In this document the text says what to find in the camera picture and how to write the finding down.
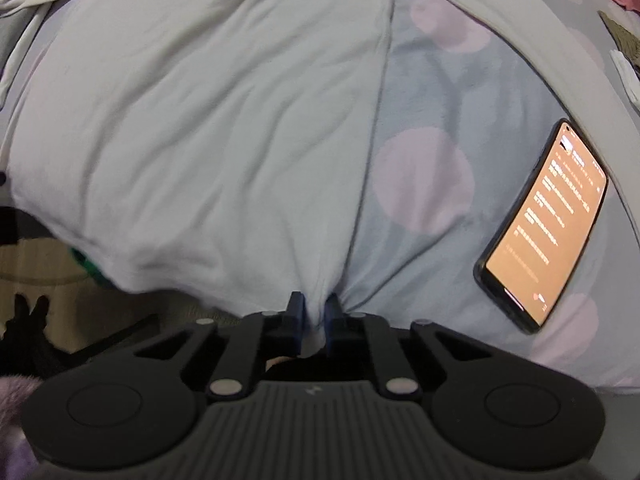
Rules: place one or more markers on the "white garment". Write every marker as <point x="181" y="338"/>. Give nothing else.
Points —
<point x="200" y="135"/>

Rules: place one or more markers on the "bed with polka-dot sheet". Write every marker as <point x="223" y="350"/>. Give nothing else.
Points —
<point x="425" y="110"/>

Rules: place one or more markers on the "brown knitted item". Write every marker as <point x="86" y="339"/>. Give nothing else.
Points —
<point x="625" y="35"/>

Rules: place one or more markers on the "small white cloth strip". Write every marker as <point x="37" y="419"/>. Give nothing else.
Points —
<point x="625" y="72"/>

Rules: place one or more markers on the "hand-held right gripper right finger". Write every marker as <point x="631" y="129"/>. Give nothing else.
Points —
<point x="331" y="312"/>

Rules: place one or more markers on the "green object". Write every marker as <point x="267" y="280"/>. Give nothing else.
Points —
<point x="90" y="267"/>

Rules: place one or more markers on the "purple fleece clothing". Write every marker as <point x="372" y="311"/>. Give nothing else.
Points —
<point x="15" y="420"/>

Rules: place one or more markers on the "black smartphone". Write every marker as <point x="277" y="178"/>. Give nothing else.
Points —
<point x="545" y="225"/>

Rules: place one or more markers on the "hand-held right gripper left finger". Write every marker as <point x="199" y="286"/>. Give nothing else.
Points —
<point x="295" y="312"/>

